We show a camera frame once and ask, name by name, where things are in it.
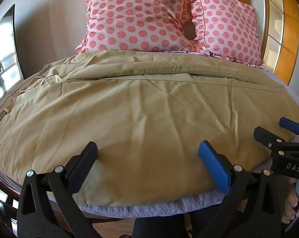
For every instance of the person's dark trouser legs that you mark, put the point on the person's dark trouser legs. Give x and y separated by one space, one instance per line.
159 224

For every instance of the small pink polka dot pillow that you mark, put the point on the small pink polka dot pillow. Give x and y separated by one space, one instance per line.
228 27

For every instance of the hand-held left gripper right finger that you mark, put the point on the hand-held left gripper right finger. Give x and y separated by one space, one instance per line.
213 168

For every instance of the tan khaki pants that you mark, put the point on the tan khaki pants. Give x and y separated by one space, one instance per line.
144 119

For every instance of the grey bed mattress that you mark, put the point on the grey bed mattress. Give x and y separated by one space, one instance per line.
139 209

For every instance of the person's right hand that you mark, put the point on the person's right hand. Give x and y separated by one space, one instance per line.
291 203

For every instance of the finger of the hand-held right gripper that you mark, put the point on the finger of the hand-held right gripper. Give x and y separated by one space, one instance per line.
265 135
289 125

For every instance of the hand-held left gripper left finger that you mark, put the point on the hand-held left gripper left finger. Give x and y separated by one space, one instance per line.
83 162

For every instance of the large pink polka dot pillow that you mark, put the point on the large pink polka dot pillow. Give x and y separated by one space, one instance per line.
134 17

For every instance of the dark wooden bed frame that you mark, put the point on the dark wooden bed frame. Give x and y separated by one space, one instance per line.
6 191

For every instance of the wooden framed glass door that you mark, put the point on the wooden framed glass door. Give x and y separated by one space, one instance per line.
285 29

